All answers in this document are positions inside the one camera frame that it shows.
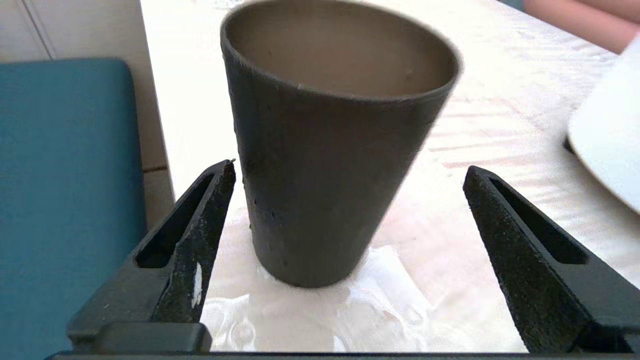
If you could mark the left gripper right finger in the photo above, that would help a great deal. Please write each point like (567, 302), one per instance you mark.
(540, 280)

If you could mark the black plastic cup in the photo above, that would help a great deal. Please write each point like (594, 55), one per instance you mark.
(320, 190)

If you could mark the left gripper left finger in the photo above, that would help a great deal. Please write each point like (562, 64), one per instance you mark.
(175, 270)

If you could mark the large clear water dispenser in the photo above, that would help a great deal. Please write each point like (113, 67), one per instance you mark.
(610, 145)

